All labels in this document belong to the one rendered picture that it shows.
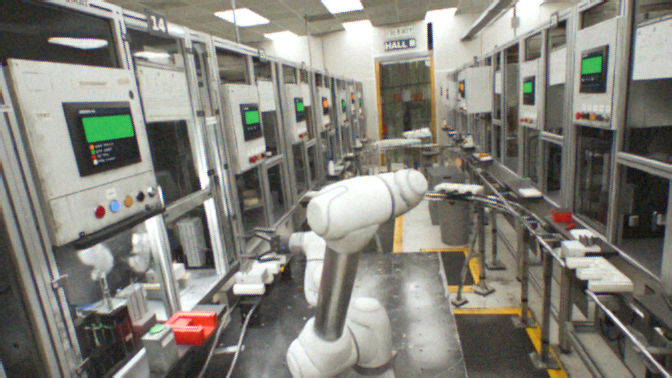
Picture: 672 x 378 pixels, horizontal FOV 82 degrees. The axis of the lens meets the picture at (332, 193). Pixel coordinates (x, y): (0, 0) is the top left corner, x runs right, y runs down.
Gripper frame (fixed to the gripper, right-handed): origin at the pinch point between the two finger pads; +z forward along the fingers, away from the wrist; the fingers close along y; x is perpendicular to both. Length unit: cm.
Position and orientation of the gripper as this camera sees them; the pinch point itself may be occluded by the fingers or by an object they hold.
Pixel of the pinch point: (245, 245)
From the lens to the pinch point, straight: 165.7
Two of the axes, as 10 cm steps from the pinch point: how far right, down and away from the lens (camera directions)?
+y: -1.0, -9.7, -2.2
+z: -9.8, 0.5, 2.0
